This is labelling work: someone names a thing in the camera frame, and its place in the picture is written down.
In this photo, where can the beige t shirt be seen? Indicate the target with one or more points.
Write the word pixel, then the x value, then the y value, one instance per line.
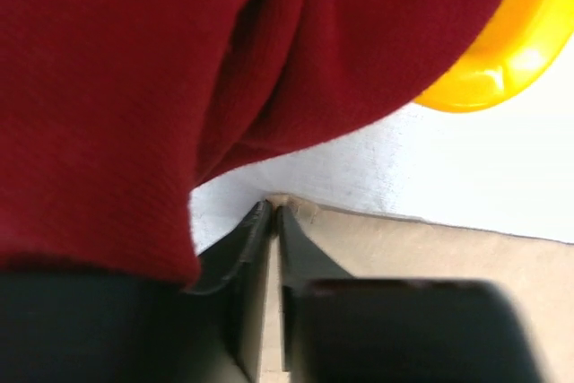
pixel 537 274

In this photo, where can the yellow plastic bin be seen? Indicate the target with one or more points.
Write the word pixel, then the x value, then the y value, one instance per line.
pixel 520 41

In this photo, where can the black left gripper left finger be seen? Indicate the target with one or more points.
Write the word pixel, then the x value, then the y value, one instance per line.
pixel 92 326

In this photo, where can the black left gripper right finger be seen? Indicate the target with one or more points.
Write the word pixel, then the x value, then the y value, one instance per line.
pixel 341 328

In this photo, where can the dark red t shirt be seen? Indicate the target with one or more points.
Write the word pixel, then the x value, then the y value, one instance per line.
pixel 113 111

